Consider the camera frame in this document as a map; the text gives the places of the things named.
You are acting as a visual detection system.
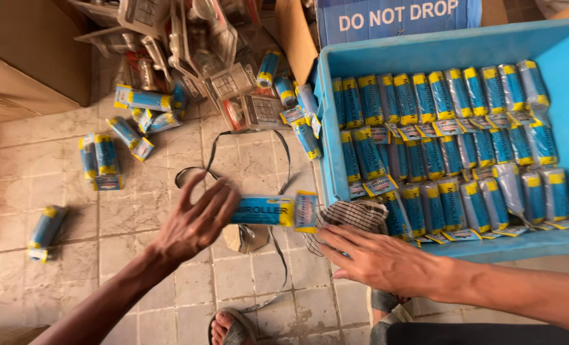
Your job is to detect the person's right hand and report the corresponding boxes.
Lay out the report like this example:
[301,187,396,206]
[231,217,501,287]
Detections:
[316,224,450,300]

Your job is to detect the person's left hand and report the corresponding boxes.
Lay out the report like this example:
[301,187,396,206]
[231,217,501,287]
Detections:
[152,172,242,270]

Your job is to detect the blue yellow paint roller packet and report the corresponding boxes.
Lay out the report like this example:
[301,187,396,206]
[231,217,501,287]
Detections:
[296,83,319,126]
[281,106,323,161]
[78,135,98,184]
[114,84,175,112]
[131,107,185,135]
[28,205,68,264]
[106,116,155,162]
[273,75,298,108]
[94,133,123,191]
[229,190,319,234]
[257,50,282,89]

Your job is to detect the brown paper scrap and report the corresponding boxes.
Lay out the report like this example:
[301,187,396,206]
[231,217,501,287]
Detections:
[221,223,271,255]

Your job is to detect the person's left foot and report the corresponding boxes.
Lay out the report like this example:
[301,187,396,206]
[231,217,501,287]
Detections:
[211,311,247,345]

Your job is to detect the grey left sandal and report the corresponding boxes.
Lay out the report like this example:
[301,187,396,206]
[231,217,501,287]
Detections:
[207,308,259,345]

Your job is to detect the grey sandal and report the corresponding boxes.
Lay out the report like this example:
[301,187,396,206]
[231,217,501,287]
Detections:
[366,287,415,345]
[207,308,259,345]

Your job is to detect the striped checked cloth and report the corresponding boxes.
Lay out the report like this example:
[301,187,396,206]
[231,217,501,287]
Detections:
[303,198,390,257]

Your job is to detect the heap of clear blister packs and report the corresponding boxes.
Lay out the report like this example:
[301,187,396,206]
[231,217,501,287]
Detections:
[68,0,292,132]

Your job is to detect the brown cardboard box flap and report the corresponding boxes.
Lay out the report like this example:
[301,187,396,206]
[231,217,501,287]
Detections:
[275,0,319,86]

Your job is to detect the grey right sandal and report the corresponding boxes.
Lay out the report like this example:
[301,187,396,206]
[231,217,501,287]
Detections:
[366,287,415,345]

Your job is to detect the rows of blue packets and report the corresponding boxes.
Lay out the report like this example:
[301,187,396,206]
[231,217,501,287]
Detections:
[331,59,569,248]

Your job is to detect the large brown cardboard box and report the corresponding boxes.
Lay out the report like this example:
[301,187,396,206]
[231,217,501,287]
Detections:
[0,0,93,126]

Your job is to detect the blue printed cardboard box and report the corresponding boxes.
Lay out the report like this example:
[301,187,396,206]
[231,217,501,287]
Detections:
[315,0,483,48]

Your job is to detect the person's dark trousers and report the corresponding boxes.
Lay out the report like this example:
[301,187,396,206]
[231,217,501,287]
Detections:
[386,322,569,345]

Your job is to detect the blue plastic crate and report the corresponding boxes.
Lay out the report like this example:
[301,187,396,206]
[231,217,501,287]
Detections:
[314,18,569,264]

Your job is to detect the black packing strap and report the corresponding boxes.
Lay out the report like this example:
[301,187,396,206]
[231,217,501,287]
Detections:
[174,129,296,314]

